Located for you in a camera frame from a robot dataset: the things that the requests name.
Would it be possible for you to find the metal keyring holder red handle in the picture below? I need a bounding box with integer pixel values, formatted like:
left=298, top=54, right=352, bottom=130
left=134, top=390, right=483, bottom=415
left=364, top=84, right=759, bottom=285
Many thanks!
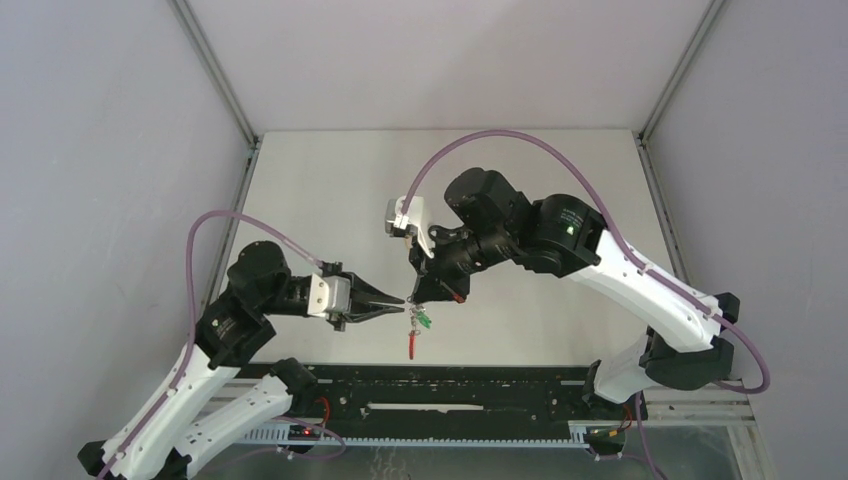
left=407, top=303, right=421, bottom=361

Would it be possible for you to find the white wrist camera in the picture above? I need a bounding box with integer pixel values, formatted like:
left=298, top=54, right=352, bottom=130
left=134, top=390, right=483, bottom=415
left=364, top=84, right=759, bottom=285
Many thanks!
left=384, top=196, right=435, bottom=258
left=307, top=274, right=351, bottom=319

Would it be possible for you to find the green tag key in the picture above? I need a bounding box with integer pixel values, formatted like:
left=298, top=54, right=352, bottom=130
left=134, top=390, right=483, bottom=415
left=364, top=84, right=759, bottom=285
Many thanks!
left=412, top=309, right=432, bottom=329

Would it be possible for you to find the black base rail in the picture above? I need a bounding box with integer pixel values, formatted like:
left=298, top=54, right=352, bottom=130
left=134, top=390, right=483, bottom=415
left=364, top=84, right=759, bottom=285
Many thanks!
left=261, top=361, right=647, bottom=441

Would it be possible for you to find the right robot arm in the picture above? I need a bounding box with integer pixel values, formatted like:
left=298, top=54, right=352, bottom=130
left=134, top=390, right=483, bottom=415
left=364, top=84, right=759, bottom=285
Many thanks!
left=385, top=167, right=739, bottom=404

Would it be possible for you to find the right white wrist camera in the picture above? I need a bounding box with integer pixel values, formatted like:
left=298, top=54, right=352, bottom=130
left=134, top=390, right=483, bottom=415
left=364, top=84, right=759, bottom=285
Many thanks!
left=384, top=196, right=435, bottom=258

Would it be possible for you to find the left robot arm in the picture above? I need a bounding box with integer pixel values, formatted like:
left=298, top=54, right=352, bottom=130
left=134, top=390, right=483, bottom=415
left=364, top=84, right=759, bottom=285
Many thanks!
left=77, top=241, right=404, bottom=479

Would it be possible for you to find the white slotted cable duct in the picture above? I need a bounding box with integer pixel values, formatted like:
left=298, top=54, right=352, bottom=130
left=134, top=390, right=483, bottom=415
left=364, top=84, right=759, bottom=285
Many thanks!
left=245, top=423, right=598, bottom=450

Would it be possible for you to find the electronics board with leds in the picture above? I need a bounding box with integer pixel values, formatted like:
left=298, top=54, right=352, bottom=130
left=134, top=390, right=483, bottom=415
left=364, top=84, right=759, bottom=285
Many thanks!
left=287, top=424, right=322, bottom=441

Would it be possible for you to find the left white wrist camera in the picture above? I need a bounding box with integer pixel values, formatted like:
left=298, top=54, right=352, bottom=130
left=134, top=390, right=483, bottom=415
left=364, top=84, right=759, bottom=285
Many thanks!
left=307, top=274, right=351, bottom=319

